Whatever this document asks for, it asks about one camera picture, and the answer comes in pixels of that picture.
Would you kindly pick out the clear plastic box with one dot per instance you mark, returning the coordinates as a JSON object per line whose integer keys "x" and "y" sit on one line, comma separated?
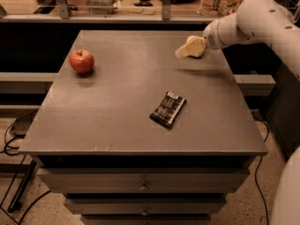
{"x": 100, "y": 0}

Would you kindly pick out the yellow sponge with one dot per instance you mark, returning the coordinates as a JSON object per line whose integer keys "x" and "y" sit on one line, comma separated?
{"x": 198, "y": 45}

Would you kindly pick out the top drawer with knob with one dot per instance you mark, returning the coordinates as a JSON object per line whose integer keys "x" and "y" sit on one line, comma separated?
{"x": 69, "y": 181}

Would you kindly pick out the metal railing frame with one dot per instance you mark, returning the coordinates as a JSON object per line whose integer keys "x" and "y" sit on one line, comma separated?
{"x": 124, "y": 11}

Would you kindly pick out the black metal stand leg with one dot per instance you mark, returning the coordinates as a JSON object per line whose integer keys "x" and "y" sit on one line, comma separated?
{"x": 27, "y": 171}

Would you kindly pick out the black snack wrapper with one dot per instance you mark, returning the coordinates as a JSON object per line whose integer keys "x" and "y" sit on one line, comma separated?
{"x": 168, "y": 109}

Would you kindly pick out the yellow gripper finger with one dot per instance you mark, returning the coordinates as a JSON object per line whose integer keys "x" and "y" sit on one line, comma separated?
{"x": 188, "y": 50}
{"x": 196, "y": 38}

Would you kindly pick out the drawer with knob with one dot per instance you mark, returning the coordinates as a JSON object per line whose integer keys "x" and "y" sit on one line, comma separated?
{"x": 151, "y": 206}
{"x": 69, "y": 181}

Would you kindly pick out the grey drawer cabinet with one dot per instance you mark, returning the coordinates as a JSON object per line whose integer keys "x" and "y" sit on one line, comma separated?
{"x": 101, "y": 121}

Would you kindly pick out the red apple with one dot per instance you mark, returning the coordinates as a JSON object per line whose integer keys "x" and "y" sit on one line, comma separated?
{"x": 82, "y": 61}

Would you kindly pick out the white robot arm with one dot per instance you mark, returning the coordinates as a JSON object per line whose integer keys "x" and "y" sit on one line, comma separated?
{"x": 261, "y": 21}

